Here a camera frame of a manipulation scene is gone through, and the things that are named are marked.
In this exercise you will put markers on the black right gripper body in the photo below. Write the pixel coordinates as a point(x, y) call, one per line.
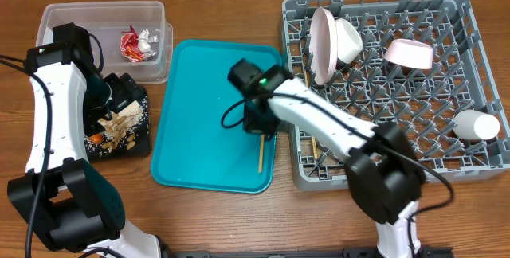
point(258, 123)

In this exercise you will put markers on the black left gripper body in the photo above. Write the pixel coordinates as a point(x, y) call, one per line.
point(107, 95)

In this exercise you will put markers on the wooden chopstick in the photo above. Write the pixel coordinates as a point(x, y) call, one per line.
point(313, 139)
point(261, 154)

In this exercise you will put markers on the orange carrot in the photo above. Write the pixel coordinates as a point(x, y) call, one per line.
point(97, 138)

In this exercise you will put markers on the red snack wrapper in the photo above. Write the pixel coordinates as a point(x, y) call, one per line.
point(137, 47)

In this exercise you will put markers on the white plate with peanuts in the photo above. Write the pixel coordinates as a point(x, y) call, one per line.
point(323, 45)

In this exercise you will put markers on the white small bowl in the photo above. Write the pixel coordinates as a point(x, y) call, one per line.
point(349, 42)

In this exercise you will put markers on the pink shallow bowl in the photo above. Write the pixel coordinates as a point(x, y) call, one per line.
point(410, 54)

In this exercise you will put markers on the white paper cup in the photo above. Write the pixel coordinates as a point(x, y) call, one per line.
point(476, 125)

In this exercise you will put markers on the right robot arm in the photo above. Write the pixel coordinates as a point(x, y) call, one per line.
point(382, 173)

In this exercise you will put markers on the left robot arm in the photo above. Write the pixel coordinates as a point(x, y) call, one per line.
point(66, 203)

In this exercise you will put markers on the grey dishwasher rack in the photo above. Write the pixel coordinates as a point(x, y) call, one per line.
point(422, 103)

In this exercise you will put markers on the spilled rice and peanuts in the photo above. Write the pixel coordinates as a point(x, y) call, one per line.
point(126, 131)

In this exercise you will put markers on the black plastic tray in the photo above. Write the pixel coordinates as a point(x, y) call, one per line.
point(144, 150)

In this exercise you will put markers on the clear plastic bin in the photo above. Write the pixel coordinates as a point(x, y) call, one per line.
point(107, 20)

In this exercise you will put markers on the teal plastic tray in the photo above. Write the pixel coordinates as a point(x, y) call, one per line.
point(192, 149)

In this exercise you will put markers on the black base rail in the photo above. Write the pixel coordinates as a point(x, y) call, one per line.
point(361, 252)

